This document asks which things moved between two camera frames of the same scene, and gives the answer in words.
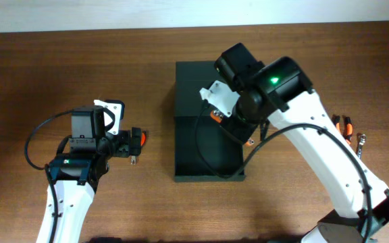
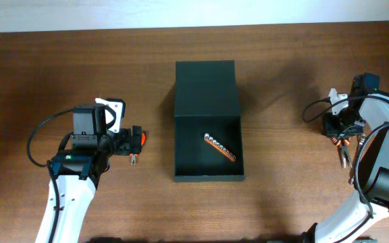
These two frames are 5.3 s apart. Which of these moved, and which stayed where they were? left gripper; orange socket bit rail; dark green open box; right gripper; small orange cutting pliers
Moved: right gripper; orange socket bit rail
Stayed: small orange cutting pliers; left gripper; dark green open box
